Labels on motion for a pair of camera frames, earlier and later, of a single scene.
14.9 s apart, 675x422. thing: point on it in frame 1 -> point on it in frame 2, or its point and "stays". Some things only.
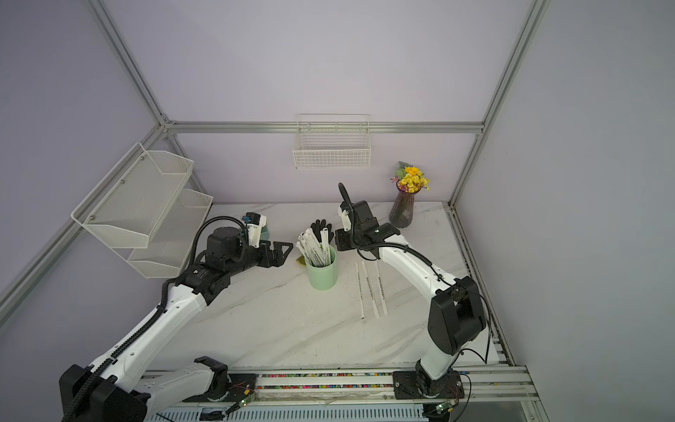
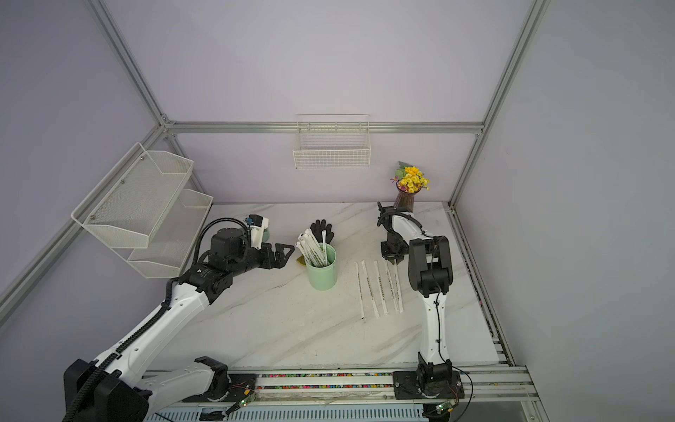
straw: x=359 y=292 stays
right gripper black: x=343 y=240 -> x=386 y=251
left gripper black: x=278 y=259 stays
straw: x=381 y=288 stays
